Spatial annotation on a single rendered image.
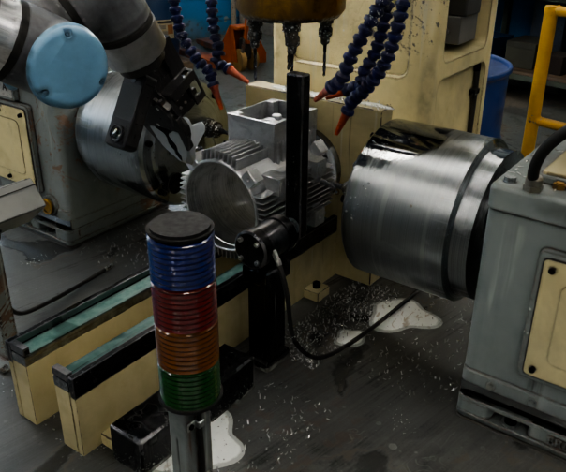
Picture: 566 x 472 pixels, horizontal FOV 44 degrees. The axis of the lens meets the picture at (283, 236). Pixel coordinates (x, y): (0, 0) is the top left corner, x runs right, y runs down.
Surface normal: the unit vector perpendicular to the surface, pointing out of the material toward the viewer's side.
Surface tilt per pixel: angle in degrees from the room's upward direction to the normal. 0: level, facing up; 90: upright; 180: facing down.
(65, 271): 0
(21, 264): 0
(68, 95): 95
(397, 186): 58
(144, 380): 90
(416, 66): 90
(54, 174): 90
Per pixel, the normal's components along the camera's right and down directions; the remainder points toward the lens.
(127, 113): -0.53, -0.11
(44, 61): 0.62, 0.41
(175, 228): 0.00, -0.90
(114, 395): 0.80, 0.27
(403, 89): -0.59, 0.36
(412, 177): -0.43, -0.36
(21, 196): 0.63, -0.35
